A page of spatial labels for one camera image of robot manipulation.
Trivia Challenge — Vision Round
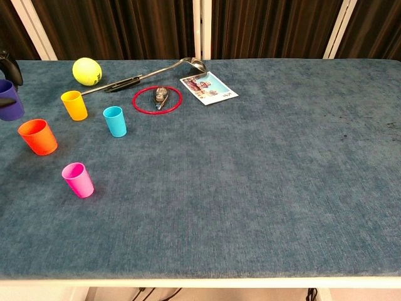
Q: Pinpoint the dark brown curtain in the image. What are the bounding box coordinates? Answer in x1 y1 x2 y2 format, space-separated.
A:
336 0 401 60
31 0 195 61
210 0 344 60
0 0 40 61

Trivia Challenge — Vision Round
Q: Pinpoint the white frame post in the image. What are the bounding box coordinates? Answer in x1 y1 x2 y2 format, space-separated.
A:
192 0 212 60
11 0 58 61
322 0 358 60

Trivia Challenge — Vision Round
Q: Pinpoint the yellow plastic cup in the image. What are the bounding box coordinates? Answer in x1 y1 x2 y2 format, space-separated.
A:
60 90 88 122

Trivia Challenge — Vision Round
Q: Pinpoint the small metal keychain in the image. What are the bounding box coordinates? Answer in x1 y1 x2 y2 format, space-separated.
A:
152 87 170 110

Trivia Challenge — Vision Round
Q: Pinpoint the metal ladle with black handle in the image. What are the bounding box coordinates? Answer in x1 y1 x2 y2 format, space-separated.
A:
104 56 207 94

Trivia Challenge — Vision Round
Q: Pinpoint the blue table cloth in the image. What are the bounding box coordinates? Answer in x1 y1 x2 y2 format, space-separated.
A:
0 58 401 280

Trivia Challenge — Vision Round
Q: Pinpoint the orange plastic cup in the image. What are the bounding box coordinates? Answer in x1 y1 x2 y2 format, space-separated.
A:
18 119 59 156

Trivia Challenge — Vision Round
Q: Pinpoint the dark purple plastic cup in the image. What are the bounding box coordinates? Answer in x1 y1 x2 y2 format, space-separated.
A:
0 79 25 122

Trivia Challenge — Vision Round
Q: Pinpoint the photo postcard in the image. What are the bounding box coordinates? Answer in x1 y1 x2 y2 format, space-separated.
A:
179 71 239 107

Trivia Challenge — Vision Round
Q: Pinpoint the red ring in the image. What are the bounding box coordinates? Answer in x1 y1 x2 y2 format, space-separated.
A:
132 85 184 115

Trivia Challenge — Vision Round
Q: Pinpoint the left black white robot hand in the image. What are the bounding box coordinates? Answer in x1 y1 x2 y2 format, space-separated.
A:
0 51 24 107

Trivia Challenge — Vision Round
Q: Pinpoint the yellow tennis ball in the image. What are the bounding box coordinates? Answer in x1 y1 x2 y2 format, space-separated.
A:
72 57 103 87

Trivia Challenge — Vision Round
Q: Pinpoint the pink plastic cup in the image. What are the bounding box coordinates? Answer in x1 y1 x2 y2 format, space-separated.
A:
61 162 95 199

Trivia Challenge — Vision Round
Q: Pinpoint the light blue plastic cup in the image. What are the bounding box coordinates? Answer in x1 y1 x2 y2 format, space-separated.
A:
102 105 128 138

